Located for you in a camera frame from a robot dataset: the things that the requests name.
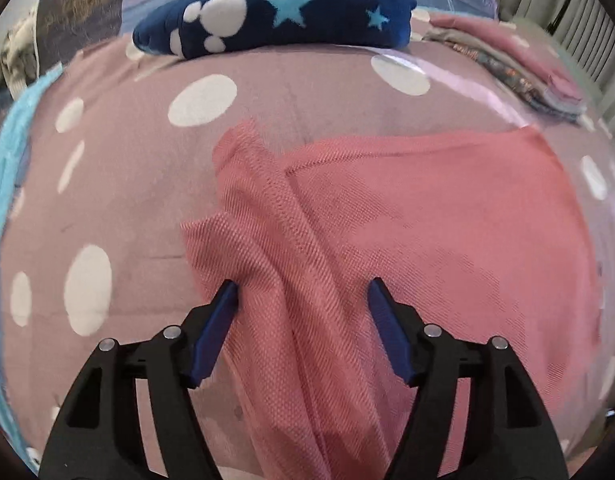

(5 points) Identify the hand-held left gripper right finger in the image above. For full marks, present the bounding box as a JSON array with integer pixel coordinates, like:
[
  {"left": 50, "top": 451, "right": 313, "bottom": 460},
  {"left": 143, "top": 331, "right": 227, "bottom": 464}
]
[{"left": 367, "top": 277, "right": 571, "bottom": 480}]

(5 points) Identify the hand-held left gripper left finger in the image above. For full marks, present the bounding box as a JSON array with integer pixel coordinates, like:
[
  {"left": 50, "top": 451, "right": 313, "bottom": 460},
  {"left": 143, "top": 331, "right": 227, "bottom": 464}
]
[{"left": 40, "top": 280, "right": 238, "bottom": 480}]

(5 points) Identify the salmon pink knit garment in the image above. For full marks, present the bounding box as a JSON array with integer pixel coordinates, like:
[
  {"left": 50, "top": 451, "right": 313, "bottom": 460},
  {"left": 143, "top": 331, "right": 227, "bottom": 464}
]
[{"left": 182, "top": 117, "right": 604, "bottom": 480}]

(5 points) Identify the stack of folded clothes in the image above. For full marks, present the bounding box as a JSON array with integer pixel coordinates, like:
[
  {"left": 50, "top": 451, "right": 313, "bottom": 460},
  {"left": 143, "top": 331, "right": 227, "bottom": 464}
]
[{"left": 427, "top": 12, "right": 584, "bottom": 102}]

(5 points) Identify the pink polka-dot blanket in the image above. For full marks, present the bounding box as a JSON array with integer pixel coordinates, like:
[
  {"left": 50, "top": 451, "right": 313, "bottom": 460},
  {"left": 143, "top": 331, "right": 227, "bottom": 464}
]
[{"left": 0, "top": 7, "right": 615, "bottom": 480}]

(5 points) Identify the turquoise blanket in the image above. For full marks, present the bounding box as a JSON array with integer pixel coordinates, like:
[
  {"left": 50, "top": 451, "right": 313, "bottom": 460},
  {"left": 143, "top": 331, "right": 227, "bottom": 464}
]
[{"left": 0, "top": 67, "right": 65, "bottom": 463}]

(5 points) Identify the teal patterned folded garment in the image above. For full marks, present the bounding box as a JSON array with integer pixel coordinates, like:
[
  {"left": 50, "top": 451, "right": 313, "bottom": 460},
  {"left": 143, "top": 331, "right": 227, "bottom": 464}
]
[{"left": 467, "top": 45, "right": 585, "bottom": 122}]

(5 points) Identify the grey folded garment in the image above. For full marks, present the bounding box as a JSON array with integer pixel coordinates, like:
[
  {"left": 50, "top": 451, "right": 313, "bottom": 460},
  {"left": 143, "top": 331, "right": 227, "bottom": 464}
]
[{"left": 421, "top": 29, "right": 493, "bottom": 63}]

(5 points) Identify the navy star plush cloth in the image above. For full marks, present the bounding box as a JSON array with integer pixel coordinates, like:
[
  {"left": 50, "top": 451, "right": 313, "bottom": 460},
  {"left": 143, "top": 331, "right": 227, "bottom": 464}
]
[{"left": 132, "top": 0, "right": 418, "bottom": 58}]

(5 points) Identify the grey fuzzy cloth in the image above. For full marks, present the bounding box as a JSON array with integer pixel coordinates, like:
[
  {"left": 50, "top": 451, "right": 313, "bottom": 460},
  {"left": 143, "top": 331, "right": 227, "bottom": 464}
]
[{"left": 0, "top": 7, "right": 44, "bottom": 98}]

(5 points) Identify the dark brown patterned cushion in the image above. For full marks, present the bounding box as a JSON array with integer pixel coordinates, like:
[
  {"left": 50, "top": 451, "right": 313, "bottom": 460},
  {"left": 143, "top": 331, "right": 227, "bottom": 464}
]
[{"left": 36, "top": 0, "right": 129, "bottom": 63}]

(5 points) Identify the beige curtain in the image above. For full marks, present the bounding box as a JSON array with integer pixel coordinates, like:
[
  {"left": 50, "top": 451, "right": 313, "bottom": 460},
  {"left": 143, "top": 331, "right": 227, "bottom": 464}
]
[{"left": 492, "top": 0, "right": 615, "bottom": 128}]

